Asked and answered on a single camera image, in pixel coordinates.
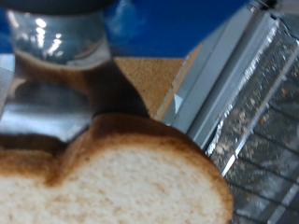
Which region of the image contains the silver toaster oven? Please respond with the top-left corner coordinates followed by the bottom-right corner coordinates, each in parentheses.
top-left (153, 0), bottom-right (299, 224)

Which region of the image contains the aluminium foil oven liner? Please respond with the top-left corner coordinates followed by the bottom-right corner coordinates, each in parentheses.
top-left (205, 18), bottom-right (299, 224)

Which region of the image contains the spatula with blue grip block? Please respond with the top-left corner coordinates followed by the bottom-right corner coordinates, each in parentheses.
top-left (0, 0), bottom-right (250, 145)

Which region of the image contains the thick white bread slice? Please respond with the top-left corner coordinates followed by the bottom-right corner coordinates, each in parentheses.
top-left (0, 112), bottom-right (235, 224)

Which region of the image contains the oven wire rack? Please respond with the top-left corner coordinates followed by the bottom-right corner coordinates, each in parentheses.
top-left (218, 46), bottom-right (299, 224)

